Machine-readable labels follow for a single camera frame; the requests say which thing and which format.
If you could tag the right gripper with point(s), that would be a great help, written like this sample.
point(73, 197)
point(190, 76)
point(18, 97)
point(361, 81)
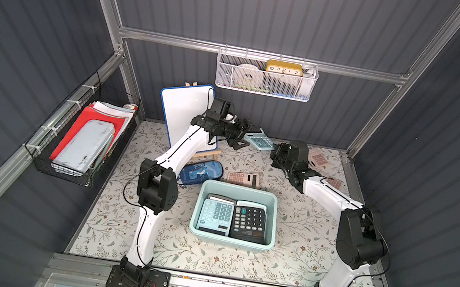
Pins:
point(277, 155)

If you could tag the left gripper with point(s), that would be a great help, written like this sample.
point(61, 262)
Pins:
point(233, 133)

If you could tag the teal calculator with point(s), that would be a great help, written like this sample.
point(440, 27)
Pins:
point(259, 140)
point(251, 204)

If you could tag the mint green storage box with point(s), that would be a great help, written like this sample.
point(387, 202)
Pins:
point(238, 193)

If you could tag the teal calculator hidden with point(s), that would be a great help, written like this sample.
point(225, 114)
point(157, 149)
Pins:
point(215, 217)

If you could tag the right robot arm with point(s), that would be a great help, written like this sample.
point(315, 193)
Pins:
point(359, 242)

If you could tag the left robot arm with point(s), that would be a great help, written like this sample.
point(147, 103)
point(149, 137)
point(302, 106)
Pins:
point(157, 188)

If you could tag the pink calculator back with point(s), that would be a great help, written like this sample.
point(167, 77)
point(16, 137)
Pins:
point(317, 159)

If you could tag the small pink calculator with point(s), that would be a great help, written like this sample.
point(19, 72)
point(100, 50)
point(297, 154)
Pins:
point(250, 180)

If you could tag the pink calculator far right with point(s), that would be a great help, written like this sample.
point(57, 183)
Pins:
point(337, 184)

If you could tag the blue dinosaur pencil case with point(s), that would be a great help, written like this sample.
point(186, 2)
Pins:
point(198, 173)

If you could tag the white tape roll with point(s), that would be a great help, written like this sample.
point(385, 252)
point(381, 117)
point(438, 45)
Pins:
point(248, 75)

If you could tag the blue framed whiteboard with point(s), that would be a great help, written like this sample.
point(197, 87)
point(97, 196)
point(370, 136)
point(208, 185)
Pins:
point(181, 105)

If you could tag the red folder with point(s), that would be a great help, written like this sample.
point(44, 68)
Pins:
point(119, 117)

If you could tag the grey document case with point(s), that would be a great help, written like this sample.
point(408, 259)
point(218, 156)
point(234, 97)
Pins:
point(84, 148)

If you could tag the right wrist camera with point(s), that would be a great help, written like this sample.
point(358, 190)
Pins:
point(298, 151)

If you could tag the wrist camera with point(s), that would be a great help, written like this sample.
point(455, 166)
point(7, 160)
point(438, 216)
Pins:
point(220, 110)
point(298, 151)

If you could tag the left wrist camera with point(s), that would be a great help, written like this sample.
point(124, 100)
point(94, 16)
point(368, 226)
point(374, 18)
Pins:
point(220, 110)

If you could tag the white mesh wall basket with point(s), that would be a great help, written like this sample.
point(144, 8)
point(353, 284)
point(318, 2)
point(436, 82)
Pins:
point(273, 85)

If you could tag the black wire wall basket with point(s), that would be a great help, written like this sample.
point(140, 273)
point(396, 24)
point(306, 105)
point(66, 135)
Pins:
point(42, 145)

